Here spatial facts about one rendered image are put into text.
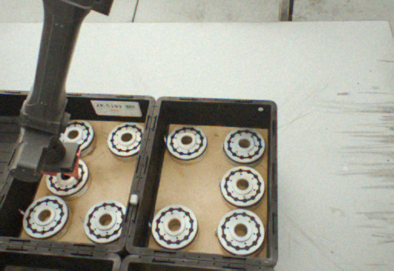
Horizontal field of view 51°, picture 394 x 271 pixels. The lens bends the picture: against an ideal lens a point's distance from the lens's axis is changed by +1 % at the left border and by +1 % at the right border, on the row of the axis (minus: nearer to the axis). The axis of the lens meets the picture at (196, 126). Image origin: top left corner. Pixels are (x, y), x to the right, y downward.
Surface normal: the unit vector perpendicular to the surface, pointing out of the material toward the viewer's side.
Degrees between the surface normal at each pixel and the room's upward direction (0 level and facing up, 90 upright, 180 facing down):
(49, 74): 92
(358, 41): 0
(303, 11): 0
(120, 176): 0
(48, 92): 92
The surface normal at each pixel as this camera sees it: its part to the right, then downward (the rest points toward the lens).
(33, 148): 0.40, -0.43
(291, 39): -0.07, -0.57
